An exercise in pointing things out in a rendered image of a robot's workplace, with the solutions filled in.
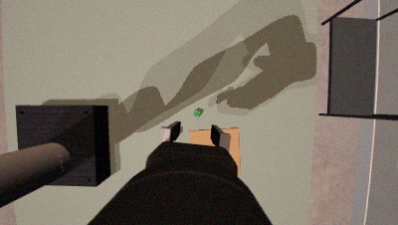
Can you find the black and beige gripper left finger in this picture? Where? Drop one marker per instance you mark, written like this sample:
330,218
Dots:
169,133

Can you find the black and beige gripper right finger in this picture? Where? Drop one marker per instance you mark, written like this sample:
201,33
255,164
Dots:
219,137

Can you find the orange square mat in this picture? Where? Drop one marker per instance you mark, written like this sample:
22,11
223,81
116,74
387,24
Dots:
204,137

